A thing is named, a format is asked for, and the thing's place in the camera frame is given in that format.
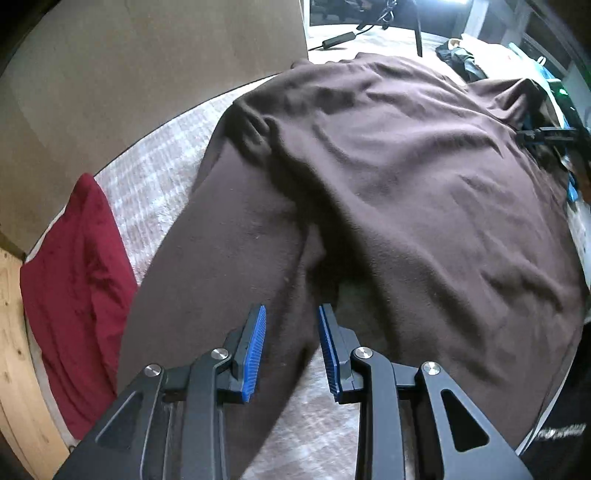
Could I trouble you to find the white window frame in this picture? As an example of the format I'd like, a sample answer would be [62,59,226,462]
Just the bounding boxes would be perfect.
[462,0,573,75]

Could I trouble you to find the brown fleece pants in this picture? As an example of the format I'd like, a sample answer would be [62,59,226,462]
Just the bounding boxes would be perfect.
[115,52,589,478]

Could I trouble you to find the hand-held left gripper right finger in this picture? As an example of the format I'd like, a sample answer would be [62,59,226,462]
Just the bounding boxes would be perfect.
[317,304,536,480]

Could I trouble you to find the blue jacket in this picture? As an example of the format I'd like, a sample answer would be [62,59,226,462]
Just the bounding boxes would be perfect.
[538,65,581,204]

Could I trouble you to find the pine wood headboard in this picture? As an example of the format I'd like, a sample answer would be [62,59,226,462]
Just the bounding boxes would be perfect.
[0,249,70,462]

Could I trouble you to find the light wooden wardrobe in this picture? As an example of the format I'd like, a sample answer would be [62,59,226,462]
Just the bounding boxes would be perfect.
[0,0,310,254]

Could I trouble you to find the black tripod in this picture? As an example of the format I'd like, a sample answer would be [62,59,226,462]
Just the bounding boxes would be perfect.
[413,0,424,58]

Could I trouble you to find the person's black printed top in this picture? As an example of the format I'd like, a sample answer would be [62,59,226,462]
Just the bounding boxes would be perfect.
[522,323,591,480]

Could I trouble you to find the black power adapter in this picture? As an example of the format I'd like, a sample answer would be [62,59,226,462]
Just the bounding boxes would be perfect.
[321,34,356,51]

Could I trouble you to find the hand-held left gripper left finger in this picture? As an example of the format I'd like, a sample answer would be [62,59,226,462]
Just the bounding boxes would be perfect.
[53,304,267,480]

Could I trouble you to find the dark red cloth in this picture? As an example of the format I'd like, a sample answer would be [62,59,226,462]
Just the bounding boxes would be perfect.
[19,173,139,441]

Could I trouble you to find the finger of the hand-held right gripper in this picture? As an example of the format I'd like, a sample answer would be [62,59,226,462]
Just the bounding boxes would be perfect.
[516,126,580,148]

